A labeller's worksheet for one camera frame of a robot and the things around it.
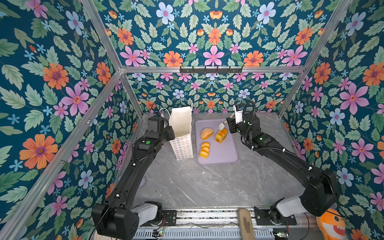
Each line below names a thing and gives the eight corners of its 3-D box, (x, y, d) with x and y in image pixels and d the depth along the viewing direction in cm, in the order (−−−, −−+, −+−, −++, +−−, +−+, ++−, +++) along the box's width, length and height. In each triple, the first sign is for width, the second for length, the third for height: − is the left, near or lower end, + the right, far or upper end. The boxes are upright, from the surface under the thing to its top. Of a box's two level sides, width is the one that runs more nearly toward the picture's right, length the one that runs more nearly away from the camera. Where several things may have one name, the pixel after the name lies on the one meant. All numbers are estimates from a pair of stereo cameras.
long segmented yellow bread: (198, 157, 96) (198, 155, 94) (201, 144, 103) (201, 141, 100) (208, 159, 95) (208, 157, 93) (210, 145, 102) (210, 142, 100)
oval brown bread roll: (198, 137, 106) (198, 134, 104) (206, 128, 112) (206, 125, 109) (207, 141, 104) (207, 138, 101) (214, 131, 109) (214, 129, 107)
